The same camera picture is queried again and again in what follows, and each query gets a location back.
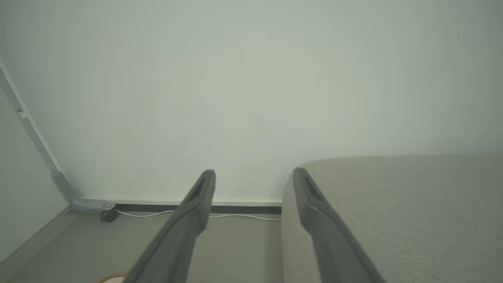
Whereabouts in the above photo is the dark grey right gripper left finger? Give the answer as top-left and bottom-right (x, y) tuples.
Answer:
(125, 169), (217, 283)

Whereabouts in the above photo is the grey metal partition frame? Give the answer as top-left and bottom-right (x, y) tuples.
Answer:
(0, 65), (116, 213)

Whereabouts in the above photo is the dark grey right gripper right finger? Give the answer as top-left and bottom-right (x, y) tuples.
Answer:
(292, 167), (386, 283)

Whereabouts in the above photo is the grey fabric sofa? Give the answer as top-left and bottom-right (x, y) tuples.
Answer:
(281, 155), (503, 283)

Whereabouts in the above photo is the cream plastic laundry basket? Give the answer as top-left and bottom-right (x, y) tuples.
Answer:
(97, 272), (129, 283)

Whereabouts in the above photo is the white floor cable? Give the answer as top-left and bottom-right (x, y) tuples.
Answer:
(78, 209), (282, 222)

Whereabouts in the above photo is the black baseboard strip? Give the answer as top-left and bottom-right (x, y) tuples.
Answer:
(114, 203), (282, 215)

